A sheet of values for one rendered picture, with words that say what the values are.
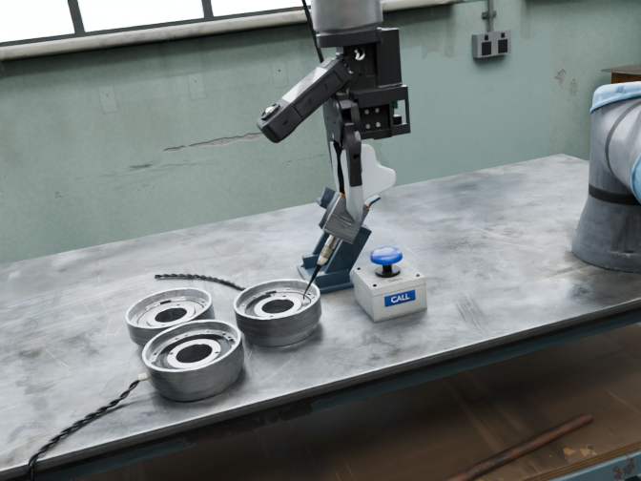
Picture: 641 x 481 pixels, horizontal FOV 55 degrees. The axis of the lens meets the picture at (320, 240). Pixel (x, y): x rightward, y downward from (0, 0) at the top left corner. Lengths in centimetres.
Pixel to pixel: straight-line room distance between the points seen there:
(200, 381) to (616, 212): 55
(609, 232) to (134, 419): 62
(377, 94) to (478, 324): 28
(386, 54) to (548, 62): 214
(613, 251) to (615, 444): 28
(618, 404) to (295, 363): 55
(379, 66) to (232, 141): 166
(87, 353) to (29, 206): 160
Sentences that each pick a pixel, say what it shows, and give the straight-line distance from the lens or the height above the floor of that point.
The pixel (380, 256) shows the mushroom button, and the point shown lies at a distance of 74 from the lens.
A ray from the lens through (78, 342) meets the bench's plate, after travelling 84.
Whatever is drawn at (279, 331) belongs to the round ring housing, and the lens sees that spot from 70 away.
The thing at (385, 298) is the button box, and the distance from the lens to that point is 73.
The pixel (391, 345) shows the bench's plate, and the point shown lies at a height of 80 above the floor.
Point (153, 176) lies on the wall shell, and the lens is 232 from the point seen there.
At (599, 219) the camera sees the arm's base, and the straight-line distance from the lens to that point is 88.
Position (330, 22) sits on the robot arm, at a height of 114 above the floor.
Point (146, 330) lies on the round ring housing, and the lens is 74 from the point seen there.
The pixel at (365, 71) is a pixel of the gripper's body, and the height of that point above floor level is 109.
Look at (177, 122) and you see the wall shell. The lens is 229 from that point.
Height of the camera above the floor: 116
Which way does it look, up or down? 21 degrees down
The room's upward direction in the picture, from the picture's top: 7 degrees counter-clockwise
